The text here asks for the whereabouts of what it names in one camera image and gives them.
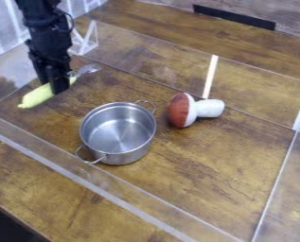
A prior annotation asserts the black strip on table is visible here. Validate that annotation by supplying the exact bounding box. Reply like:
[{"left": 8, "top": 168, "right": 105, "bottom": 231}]
[{"left": 194, "top": 4, "right": 276, "bottom": 30}]

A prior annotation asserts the red toy mushroom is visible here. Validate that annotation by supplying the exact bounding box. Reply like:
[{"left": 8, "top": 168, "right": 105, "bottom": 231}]
[{"left": 168, "top": 93, "right": 226, "bottom": 128}]

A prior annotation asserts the clear acrylic triangular stand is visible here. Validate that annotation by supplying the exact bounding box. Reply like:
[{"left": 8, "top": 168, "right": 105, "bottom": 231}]
[{"left": 69, "top": 20, "right": 100, "bottom": 56}]

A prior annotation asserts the stainless steel pot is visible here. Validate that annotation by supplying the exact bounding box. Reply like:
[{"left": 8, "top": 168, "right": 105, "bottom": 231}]
[{"left": 76, "top": 100, "right": 157, "bottom": 165}]

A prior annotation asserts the clear acrylic front barrier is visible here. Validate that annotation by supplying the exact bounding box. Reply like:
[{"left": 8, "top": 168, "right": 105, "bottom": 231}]
[{"left": 0, "top": 118, "right": 243, "bottom": 242}]

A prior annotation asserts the black cable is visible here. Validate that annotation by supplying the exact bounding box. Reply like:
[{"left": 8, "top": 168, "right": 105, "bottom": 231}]
[{"left": 56, "top": 8, "right": 77, "bottom": 34}]

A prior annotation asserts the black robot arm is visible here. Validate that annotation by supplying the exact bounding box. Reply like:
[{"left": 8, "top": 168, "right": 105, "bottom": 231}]
[{"left": 14, "top": 0, "right": 73, "bottom": 95}]

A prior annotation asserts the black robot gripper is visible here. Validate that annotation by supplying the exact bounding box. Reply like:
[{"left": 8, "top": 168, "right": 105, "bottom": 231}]
[{"left": 24, "top": 18, "right": 73, "bottom": 95}]

